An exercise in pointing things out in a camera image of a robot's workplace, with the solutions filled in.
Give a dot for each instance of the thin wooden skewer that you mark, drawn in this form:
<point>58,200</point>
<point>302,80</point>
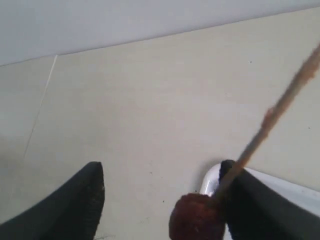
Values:
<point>306,72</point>

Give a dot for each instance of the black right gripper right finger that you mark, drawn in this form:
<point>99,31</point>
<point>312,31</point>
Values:
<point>254,211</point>

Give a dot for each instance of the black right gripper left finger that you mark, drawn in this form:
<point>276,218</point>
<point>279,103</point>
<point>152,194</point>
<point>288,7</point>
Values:
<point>72,212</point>

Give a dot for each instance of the white rectangular plastic tray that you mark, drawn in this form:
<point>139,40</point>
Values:
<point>304,197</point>

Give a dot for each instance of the red fruit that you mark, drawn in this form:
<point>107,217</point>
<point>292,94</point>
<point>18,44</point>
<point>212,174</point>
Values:
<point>194,217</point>

